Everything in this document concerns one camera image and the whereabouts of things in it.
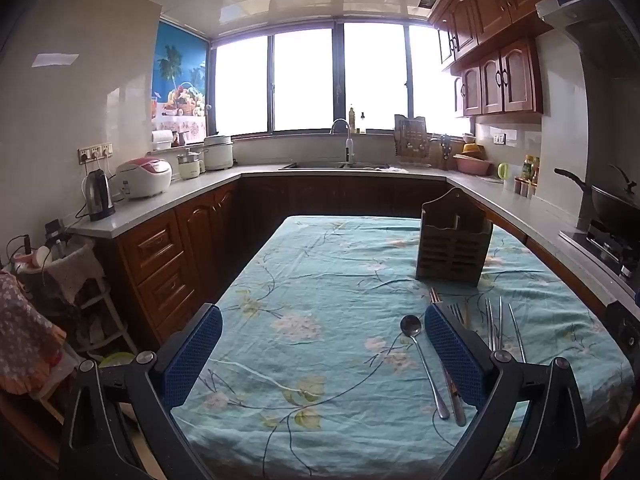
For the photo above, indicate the wall power outlet strip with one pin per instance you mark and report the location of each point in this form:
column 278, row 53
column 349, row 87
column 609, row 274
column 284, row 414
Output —
column 95, row 153

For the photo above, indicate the steel range hood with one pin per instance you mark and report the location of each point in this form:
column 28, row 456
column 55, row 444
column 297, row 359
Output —
column 590, row 15

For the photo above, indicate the pink plastic basin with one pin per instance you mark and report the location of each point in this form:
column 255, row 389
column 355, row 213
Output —
column 472, row 165

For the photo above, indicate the green plastic basin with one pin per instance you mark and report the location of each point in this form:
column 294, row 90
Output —
column 117, row 360

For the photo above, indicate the tropical fruit wall poster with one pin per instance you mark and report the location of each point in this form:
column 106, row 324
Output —
column 180, row 80

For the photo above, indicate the steel kitchen sink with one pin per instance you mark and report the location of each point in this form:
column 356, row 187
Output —
column 320, row 165

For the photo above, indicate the metal spoon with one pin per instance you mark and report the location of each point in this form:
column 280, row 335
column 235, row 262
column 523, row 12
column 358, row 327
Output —
column 411, row 326

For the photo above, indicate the scissors holder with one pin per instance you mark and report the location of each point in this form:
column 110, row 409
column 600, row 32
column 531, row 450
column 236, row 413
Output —
column 445, row 152

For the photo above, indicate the floral patterned cloth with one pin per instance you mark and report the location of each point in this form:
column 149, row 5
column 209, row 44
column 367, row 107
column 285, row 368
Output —
column 25, row 330

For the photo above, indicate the black wok with lid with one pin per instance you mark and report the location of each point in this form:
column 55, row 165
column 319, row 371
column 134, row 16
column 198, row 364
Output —
column 615, row 205

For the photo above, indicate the yellow bowl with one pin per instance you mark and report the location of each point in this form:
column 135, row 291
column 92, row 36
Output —
column 471, row 149

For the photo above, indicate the yellow oil bottle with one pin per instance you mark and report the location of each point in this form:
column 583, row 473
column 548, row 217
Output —
column 352, row 120

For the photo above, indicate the wooden base cabinets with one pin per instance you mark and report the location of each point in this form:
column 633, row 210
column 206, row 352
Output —
column 165, row 260

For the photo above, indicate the wooden utensil holder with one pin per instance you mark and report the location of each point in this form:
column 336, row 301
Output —
column 452, row 240

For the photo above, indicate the steel electric kettle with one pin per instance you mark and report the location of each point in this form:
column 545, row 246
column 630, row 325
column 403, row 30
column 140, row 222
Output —
column 97, row 195

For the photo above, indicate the group of condiment bottles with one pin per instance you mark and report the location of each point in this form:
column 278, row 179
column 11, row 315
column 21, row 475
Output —
column 527, row 175

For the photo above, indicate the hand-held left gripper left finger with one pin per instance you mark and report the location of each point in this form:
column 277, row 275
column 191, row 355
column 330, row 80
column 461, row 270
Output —
column 192, row 345

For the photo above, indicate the small white electric pot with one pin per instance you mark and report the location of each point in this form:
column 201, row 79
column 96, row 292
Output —
column 191, row 165

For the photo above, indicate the white paper towel roll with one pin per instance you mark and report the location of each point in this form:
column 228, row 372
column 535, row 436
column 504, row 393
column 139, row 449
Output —
column 162, row 139

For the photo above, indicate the white stool with lace cloth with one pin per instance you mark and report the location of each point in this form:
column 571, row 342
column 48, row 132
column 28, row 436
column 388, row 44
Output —
column 75, row 270

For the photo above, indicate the white and red rice cooker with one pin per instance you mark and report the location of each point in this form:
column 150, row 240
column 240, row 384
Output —
column 145, row 177

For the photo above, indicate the person's right forearm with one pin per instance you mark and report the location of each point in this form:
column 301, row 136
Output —
column 625, row 440

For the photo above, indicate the wooden wall cabinets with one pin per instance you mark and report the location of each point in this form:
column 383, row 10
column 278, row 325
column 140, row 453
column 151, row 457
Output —
column 500, row 35

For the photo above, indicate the chrome sink faucet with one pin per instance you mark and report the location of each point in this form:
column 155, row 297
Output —
column 346, row 145

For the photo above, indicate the white wall socket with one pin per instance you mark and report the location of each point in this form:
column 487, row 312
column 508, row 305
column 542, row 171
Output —
column 499, row 138

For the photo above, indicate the gas stove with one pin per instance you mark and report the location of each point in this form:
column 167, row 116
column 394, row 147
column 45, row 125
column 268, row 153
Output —
column 605, row 250

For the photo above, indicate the kitchen window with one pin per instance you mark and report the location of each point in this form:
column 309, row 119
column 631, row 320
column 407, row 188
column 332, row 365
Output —
column 305, row 80

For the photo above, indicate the large white rice cooker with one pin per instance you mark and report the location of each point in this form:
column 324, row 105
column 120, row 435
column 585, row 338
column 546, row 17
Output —
column 218, row 152

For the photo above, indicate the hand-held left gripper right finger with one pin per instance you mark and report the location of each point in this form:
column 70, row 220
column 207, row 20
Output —
column 452, row 355

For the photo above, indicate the teal floral tablecloth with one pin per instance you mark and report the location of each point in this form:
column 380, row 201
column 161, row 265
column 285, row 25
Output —
column 325, row 310

